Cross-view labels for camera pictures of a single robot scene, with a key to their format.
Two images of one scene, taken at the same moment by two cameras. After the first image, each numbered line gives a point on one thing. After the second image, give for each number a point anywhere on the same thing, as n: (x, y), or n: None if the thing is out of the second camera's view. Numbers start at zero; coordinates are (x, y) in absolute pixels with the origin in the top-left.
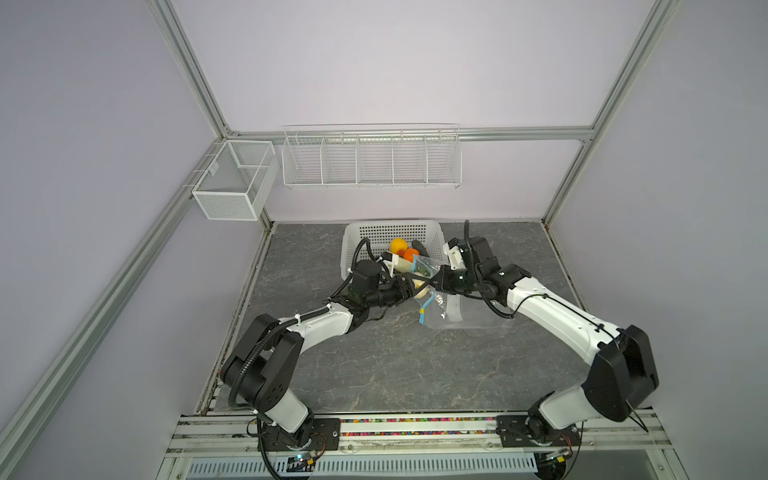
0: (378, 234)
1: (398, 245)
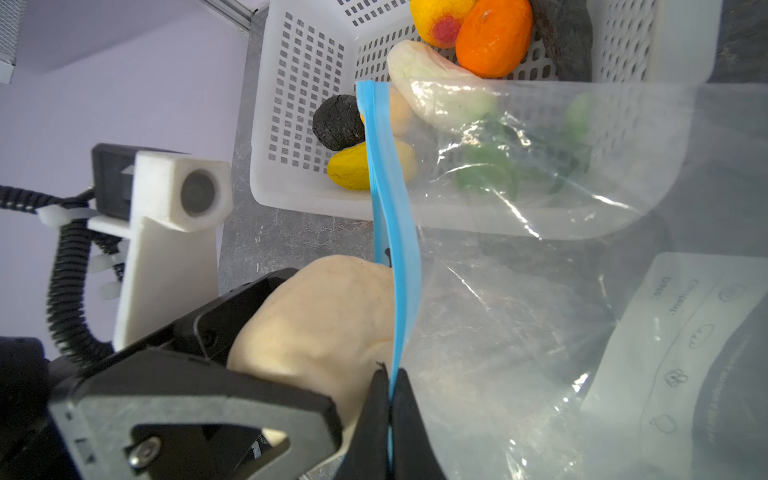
0: (656, 71)
1: (439, 21)
